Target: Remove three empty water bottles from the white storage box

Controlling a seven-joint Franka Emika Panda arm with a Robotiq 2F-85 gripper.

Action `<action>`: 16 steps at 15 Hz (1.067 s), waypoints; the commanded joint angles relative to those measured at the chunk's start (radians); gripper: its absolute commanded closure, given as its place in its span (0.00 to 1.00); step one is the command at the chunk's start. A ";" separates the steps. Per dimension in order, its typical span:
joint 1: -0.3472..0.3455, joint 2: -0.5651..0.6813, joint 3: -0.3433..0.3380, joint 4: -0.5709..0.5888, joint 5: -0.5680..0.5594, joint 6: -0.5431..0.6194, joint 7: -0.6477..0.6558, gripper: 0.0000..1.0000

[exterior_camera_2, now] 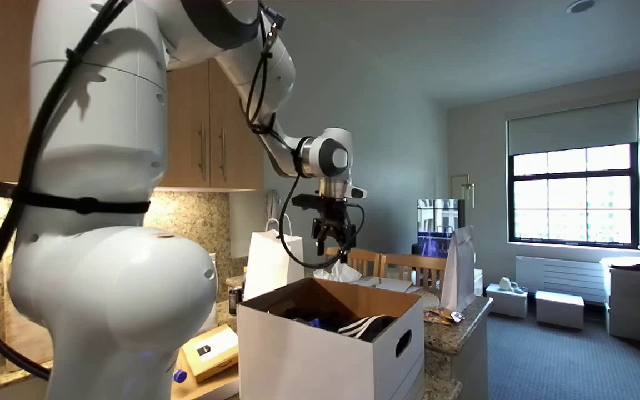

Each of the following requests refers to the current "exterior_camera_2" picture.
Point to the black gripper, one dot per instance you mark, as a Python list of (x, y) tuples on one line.
[(335, 219)]

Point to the clear plastic water bottle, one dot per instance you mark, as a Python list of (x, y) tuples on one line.
[(179, 377)]

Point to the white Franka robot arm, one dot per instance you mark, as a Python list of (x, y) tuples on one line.
[(112, 297)]

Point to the white cardboard storage box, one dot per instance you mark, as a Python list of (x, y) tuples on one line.
[(321, 362)]

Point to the wooden chair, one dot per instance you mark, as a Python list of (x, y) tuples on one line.
[(368, 262), (421, 267)]

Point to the black white striped sandal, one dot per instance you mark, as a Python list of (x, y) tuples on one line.
[(368, 325)]

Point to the tall narrow white bag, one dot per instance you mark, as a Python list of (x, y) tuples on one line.
[(458, 270)]

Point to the white square ottoman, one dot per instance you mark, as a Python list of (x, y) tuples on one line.
[(559, 309), (507, 304)]

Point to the wooden cutting board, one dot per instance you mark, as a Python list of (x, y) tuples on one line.
[(211, 389)]

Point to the white radiator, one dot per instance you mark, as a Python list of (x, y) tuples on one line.
[(561, 278)]

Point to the black framed window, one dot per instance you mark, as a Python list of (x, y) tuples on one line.
[(575, 194)]

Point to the white roller blind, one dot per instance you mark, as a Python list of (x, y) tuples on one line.
[(575, 127)]

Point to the white side cabinet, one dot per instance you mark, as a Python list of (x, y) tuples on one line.
[(629, 301)]

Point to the round ceiling light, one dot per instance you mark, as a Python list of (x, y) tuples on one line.
[(580, 6)]

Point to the wooden wall cabinets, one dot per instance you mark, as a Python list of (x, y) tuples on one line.
[(209, 134)]

